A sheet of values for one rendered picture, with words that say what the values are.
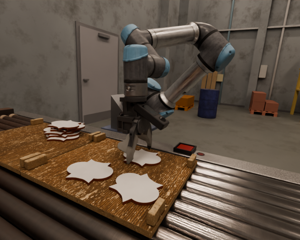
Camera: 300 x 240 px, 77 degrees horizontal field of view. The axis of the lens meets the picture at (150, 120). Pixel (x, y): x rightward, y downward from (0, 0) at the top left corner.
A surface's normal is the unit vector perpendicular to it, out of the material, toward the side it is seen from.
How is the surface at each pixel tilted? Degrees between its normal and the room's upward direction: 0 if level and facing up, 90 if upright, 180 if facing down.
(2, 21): 90
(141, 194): 0
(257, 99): 90
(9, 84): 90
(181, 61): 90
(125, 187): 0
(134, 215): 0
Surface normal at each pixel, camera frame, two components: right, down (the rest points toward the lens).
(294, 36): -0.50, 0.18
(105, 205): 0.05, -0.97
